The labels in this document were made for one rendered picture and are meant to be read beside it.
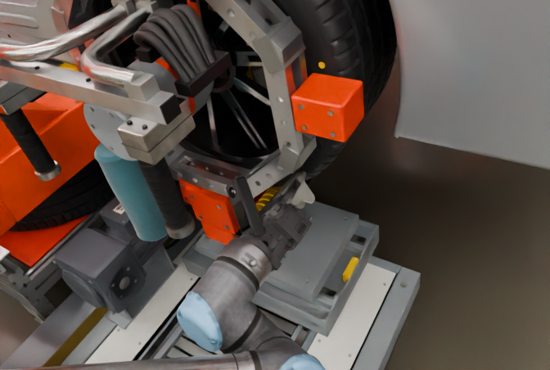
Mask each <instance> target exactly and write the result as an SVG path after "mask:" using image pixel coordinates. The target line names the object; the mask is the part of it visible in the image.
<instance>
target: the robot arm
mask: <svg viewBox="0 0 550 370"><path fill-rule="evenodd" d="M305 176H306V173H305V171H302V172H299V173H296V174H294V175H293V176H292V177H291V178H290V179H289V180H288V181H287V182H286V183H285V184H284V186H283V187H282V188H281V189H280V190H279V191H278V192H277V193H276V194H275V195H274V196H273V197H272V199H271V200H270V201H269V202H268V203H267V204H266V205H265V206H264V207H263V208H262V209H261V210H260V212H258V210H257V207H256V204H255V201H254V198H253V196H252V194H251V191H250V188H249V185H248V182H247V181H246V178H245V177H240V178H235V179H233V180H232V181H231V182H230V183H229V184H228V185H227V186H226V190H227V193H228V197H229V200H230V201H231V204H232V208H233V211H234V213H235V215H236V218H237V222H238V224H239V227H240V230H241V234H242V235H241V236H240V238H235V239H232V240H231V241H230V242H229V243H228V244H227V245H226V247H225V248H224V249H223V251H222V252H221V253H220V254H219V256H218V257H217V259H216V260H215V261H214V262H213V263H212V265H211V266H210V267H209V269H208V270H207V271H206V272H205V274H204V275H203V277H202V278H201V279H200V281H199V282H198V283H197V284H196V285H195V286H194V287H193V289H192V290H191V291H189V292H188V293H187V295H186V298H185V300H184V301H183V302H182V303H181V305H180V306H179V307H178V311H177V318H178V322H179V324H180V326H181V328H182V329H183V330H184V331H185V332H186V333H187V335H188V336H189V337H190V338H191V339H192V340H194V341H195V342H196V343H197V344H198V345H199V346H200V347H202V348H203V349H205V350H208V351H210V352H215V351H217V350H221V351H222V352H223V353H224V354H216V355H204V356H192V357H181V358H169V359H147V360H135V361H123V362H112V363H89V364H77V365H65V366H54V367H42V368H20V369H8V370H326V369H325V368H324V367H323V366H322V364H321V363H320V361H319V360H318V359H317V358H316V357H314V356H313V355H311V354H309V353H308V352H306V351H305V350H304V349H302V348H301V347H300V346H299V345H297V343H296V342H294V341H293V340H292V339H291V338H290V337H289V336H288V335H286V334H285V333H284V332H283V331H282V330H281V329H280V328H279V327H277V326H276V325H275V324H274V323H273V322H272V321H271V320H270V319H269V318H268V317H267V316H266V315H265V314H264V313H263V312H262V311H261V310H260V309H258V308H257V307H256V305H255V304H253V303H252V302H251V301H252V299H253V298H254V296H255V294H256V293H257V291H258V290H259V288H260V287H261V285H262V284H263V282H264V281H265V279H266V278H267V276H268V275H269V274H270V273H271V272H272V271H273V270H278V269H279V268H280V266H281V265H282V264H281V263H280V261H281V260H282V258H283V256H284V255H285V254H286V252H287V251H288V250H293V249H295V247H296V246H297V244H299V243H300V242H301V240H302V239H303V237H304V235H305V234H306V232H307V231H308V230H309V228H310V227H311V225H312V223H311V222H310V221H309V220H308V219H307V218H306V217H305V216H306V215H305V214H304V213H303V212H302V211H301V210H300V209H303V208H304V206H305V202H307V203H309V204H312V203H313V202H314V200H315V197H314V194H313V193H312V192H311V190H310V189H309V187H308V185H307V184H306V182H305V180H304V178H305ZM293 206H294V207H297V208H299V209H297V210H296V209H295V208H294V207H293ZM292 243H293V244H292ZM294 246H295V247H294ZM293 247H294V248H293ZM290 248H291V249H290ZM292 248H293V249H292Z"/></svg>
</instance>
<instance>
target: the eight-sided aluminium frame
mask: <svg viewBox="0 0 550 370"><path fill-rule="evenodd" d="M206 1H207V2H208V3H209V4H210V5H211V7H212V8H213V9H214V10H215V11H216V12H217V13H218V14H219V15H220V16H221V17H222V18H223V19H224V20H225V21H226V22H227V23H228V24H229V25H230V26H231V27H232V28H233V29H234V30H235V31H236V32H237V33H238V34H239V35H240V36H241V37H242V38H243V39H244V40H245V41H246V42H247V43H248V44H249V45H250V46H251V47H252V48H253V49H254V50H255V51H256V52H257V53H258V54H259V57H260V59H261V61H262V64H263V68H264V76H265V80H266V84H267V89H268V96H269V101H270V105H271V109H272V113H273V120H274V124H275V129H276V133H277V140H278V145H279V148H278V149H277V150H276V151H275V152H274V153H273V154H271V155H270V156H268V157H267V158H266V159H265V160H263V161H262V162H260V163H259V164H258V165H256V166H255V167H254V168H253V169H245V168H242V167H240V166H236V165H232V164H229V163H226V162H223V161H221V160H216V159H213V158H210V157H207V156H203V155H200V154H196V153H194V152H191V151H188V150H186V149H184V148H183V147H181V146H180V145H179V144H177V145H176V146H175V147H174V148H173V149H172V150H171V151H170V152H169V153H168V154H167V155H166V156H165V159H166V162H167V164H168V166H169V169H170V172H171V174H172V176H173V178H174V179H175V180H177V181H178V179H179V178H180V179H182V180H183V181H185V182H187V183H190V184H192V185H195V186H198V187H202V188H204V189H206V190H209V191H212V192H216V193H218V194H221V195H223V196H227V197H228V193H227V190H226V186H227V185H228V184H229V183H230V182H231V181H232V180H233V179H235V178H240V177H245V178H246V181H247V182H248V185H249V188H250V191H251V194H252V196H253V198H255V197H256V196H258V195H259V194H260V193H261V192H263V191H265V190H266V189H268V188H269V187H271V186H272V185H274V184H275V183H277V182H279V181H280V180H282V179H283V178H285V177H286V176H287V175H289V174H293V173H294V172H295V171H296V170H297V169H298V168H299V167H301V166H302V164H303V163H304V162H305V161H306V160H307V158H308V157H309V156H310V154H311V153H312V152H313V150H314V149H315V148H316V146H317V143H316V136H315V135H312V134H307V133H302V132H298V131H296V129H295V120H294V115H293V110H292V104H291V95H292V94H293V93H294V92H295V91H296V90H297V89H298V88H299V87H300V85H301V84H302V83H303V82H304V81H305V80H306V79H307V78H308V75H307V68H306V62H305V55H304V50H305V49H306V47H305V45H304V43H303V38H302V32H301V31H300V30H299V28H298V27H297V26H296V25H295V24H294V23H293V21H292V19H291V17H290V16H286V15H285V14H284V13H283V12H282V11H281V10H280V9H279V7H278V6H277V5H276V4H275V3H274V2H273V1H272V0H206ZM92 3H93V0H54V3H53V7H51V9H52V19H53V21H54V23H55V26H56V31H58V32H59V33H60V34H63V33H65V32H67V31H69V30H71V29H73V28H75V27H77V26H79V25H81V24H82V23H84V22H86V21H88V20H91V19H92V16H91V8H92ZM99 37H100V34H99V35H98V36H96V37H95V38H92V39H90V40H88V41H87V42H86V43H83V44H81V45H79V46H77V47H75V48H73V49H71V50H69V53H70V55H71V57H72V59H73V61H74V63H75V65H76V67H77V69H78V71H79V72H82V73H84V72H83V71H82V68H81V65H80V59H81V56H82V54H83V52H84V50H85V49H86V48H87V47H88V46H89V45H90V44H91V43H92V42H93V41H95V40H96V39H97V38H99Z"/></svg>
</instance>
